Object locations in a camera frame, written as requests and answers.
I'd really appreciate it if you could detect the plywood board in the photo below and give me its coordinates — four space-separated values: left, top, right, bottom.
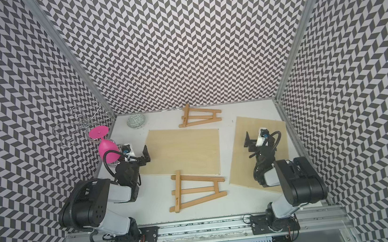
141 129 221 176
230 116 290 193

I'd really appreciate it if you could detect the metal wire glass rack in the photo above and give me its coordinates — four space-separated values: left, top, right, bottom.
53 101 116 149

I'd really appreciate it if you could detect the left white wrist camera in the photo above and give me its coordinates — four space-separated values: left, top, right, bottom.
117 143 136 157

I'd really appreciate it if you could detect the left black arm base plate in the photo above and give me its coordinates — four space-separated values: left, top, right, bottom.
111 226 159 242

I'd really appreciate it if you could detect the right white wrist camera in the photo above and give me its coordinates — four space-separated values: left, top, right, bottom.
256 128 270 147

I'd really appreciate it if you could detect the near wooden easel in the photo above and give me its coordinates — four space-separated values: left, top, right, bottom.
169 171 228 213

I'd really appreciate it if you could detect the pink plastic wine glass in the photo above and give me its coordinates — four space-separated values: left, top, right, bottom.
89 126 120 164

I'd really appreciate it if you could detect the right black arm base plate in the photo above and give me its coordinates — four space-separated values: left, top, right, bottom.
249 214 301 235

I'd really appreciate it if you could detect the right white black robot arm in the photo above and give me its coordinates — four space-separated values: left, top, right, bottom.
244 128 328 232

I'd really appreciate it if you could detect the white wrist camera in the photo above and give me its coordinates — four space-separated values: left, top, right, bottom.
117 143 136 157
256 128 270 147

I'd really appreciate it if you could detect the small wooden easel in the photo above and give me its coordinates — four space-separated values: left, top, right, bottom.
179 103 222 128

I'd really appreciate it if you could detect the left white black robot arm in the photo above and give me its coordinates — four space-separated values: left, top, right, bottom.
59 145 151 242

